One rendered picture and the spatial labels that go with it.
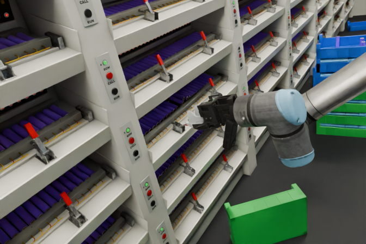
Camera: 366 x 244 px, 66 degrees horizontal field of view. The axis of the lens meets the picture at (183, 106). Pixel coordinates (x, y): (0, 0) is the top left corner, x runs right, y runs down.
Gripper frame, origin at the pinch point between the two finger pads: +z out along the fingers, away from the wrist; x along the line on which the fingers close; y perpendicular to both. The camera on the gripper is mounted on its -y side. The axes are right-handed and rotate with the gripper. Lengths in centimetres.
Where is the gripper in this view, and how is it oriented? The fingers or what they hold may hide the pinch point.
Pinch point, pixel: (190, 122)
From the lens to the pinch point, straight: 94.1
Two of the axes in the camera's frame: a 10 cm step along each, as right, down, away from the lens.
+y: -3.8, -8.8, -2.8
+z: -7.3, 1.0, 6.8
